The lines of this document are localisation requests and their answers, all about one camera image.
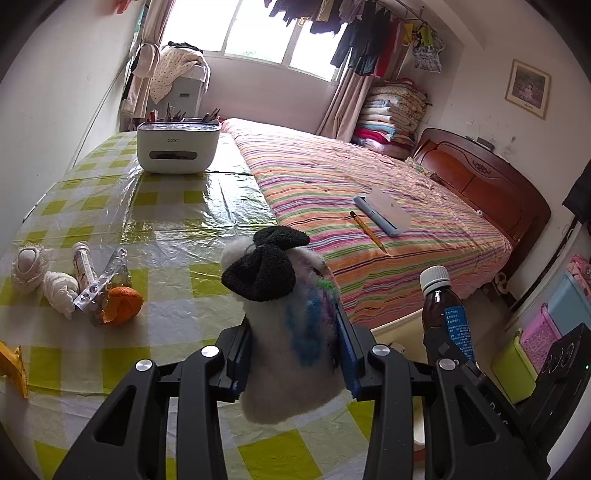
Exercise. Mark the blue white pencil case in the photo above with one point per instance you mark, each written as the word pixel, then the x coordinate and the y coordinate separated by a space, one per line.
pixel 383 212

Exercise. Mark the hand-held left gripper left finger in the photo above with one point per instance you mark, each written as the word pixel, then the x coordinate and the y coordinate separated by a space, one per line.
pixel 240 364

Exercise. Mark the small grey box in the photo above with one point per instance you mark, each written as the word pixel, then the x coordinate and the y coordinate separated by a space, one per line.
pixel 485 143

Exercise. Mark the window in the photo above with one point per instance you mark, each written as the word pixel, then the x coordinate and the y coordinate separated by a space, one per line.
pixel 258 32

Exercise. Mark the pale slipper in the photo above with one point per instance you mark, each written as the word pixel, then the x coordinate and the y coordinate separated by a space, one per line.
pixel 501 281

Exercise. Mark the pink plastic basket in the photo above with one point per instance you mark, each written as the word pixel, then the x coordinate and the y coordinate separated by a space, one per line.
pixel 540 337

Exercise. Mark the white appliance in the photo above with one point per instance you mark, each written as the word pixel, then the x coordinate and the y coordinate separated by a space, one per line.
pixel 189 101

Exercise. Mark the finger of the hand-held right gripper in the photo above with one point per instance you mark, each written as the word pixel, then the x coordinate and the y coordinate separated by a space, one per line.
pixel 445 346

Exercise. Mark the illustrated tube white cap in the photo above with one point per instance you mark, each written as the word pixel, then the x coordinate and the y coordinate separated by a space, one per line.
pixel 84 265

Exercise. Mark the floral pillow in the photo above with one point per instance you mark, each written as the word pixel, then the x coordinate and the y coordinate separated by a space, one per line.
pixel 420 167

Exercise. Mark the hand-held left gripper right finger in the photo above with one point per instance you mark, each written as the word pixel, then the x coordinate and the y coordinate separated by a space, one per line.
pixel 397 392

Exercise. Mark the wooden bed headboard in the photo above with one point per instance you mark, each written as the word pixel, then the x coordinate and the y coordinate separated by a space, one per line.
pixel 498 184

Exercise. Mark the clothes-draped white machine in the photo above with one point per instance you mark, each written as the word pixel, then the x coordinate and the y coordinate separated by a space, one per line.
pixel 178 64

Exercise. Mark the stack of folded quilts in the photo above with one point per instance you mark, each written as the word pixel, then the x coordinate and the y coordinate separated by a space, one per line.
pixel 392 115

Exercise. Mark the beige curtain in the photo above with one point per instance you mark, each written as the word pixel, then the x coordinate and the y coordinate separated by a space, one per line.
pixel 154 23
pixel 346 106

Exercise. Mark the light blue storage box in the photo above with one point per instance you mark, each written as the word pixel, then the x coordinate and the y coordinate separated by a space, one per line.
pixel 570 304

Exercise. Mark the framed wall picture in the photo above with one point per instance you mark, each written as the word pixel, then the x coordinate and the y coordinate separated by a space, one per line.
pixel 528 87

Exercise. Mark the brown bottle white cap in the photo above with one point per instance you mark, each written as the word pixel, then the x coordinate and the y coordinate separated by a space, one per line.
pixel 438 304

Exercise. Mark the green storage box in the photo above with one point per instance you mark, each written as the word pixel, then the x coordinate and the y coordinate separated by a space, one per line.
pixel 512 369

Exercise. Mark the dark hanging cloth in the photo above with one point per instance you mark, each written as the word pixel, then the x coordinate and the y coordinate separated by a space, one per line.
pixel 579 194

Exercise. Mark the striped bed sheet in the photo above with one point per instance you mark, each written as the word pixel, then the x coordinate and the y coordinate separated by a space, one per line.
pixel 323 184

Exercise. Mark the yellow pencil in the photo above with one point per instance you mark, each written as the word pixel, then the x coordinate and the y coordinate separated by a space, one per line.
pixel 367 230

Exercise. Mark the bunch of dark pens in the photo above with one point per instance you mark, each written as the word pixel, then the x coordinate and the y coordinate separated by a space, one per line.
pixel 173 115

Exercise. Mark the beige hanging garments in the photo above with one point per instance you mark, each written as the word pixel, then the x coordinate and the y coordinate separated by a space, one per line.
pixel 141 78

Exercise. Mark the pink cloth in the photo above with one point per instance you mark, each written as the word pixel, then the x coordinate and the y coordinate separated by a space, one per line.
pixel 581 272

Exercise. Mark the row of hanging clothes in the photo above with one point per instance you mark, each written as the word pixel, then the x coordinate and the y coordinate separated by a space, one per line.
pixel 364 41

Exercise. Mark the silver blister pack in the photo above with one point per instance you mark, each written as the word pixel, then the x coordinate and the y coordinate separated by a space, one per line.
pixel 99 286

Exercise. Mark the white fluffy toy black bow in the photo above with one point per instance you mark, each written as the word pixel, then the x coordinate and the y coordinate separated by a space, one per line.
pixel 286 332

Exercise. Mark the orange peel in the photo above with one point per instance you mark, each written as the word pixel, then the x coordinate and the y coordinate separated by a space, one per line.
pixel 122 304

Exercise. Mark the yellow plastic wrapper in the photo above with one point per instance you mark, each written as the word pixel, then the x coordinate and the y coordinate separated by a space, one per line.
pixel 16 369

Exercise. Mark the white tissue box organizer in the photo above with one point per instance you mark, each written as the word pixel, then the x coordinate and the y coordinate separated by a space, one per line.
pixel 178 147

